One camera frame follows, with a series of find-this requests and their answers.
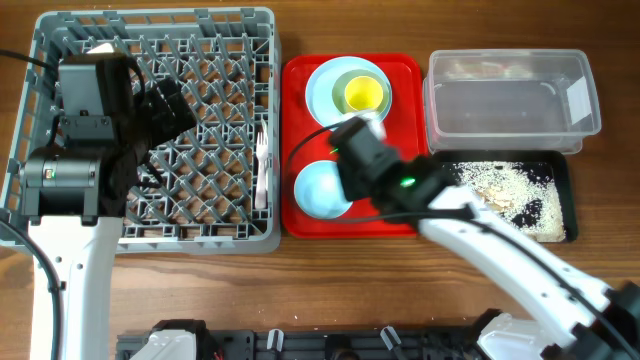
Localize white plastic fork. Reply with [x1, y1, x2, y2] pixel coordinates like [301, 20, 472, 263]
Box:
[255, 120, 268, 209]

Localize red plastic tray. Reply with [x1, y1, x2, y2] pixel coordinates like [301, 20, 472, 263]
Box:
[280, 52, 431, 239]

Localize black mounting rail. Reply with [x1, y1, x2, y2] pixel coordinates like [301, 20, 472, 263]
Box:
[115, 316, 489, 360]

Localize light blue plate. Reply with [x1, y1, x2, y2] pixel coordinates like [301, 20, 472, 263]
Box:
[305, 56, 391, 127]

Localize grey plastic dishwasher rack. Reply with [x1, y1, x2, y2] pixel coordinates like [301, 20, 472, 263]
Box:
[30, 7, 281, 255]

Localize yellow plastic cup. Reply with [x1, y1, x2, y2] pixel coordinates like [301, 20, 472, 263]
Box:
[344, 75, 384, 111]

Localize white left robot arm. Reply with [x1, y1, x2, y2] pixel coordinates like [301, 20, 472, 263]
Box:
[20, 53, 197, 359]

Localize green bowl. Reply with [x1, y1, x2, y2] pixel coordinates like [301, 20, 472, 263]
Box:
[332, 70, 391, 118]

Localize clear plastic bin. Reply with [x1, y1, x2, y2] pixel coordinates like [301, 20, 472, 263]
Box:
[423, 49, 602, 154]

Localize light blue bowl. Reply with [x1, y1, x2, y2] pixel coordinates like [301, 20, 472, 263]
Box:
[294, 160, 352, 219]

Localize black tray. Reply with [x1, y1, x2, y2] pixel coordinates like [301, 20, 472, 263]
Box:
[434, 150, 578, 242]

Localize rice and food scraps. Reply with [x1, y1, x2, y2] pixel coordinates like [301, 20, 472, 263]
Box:
[450, 161, 566, 243]

